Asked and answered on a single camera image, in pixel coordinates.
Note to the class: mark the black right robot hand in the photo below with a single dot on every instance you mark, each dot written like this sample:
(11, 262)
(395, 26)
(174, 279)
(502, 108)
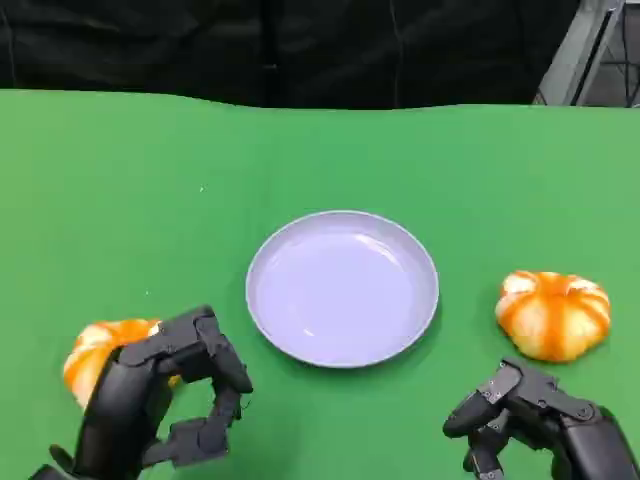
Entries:
(575, 435)

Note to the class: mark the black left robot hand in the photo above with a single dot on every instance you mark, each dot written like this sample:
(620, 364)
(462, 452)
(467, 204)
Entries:
(125, 400)

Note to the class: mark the green table cloth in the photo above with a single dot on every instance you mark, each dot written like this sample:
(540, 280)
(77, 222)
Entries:
(150, 200)

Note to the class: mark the lilac plate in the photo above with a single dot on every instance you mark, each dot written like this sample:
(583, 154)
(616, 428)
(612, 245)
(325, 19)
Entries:
(342, 290)

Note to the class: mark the black curtain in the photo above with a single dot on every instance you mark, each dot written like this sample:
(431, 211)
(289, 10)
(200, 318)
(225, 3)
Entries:
(300, 50)

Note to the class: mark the grey metal frame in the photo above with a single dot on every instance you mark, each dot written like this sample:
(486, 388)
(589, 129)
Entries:
(585, 55)

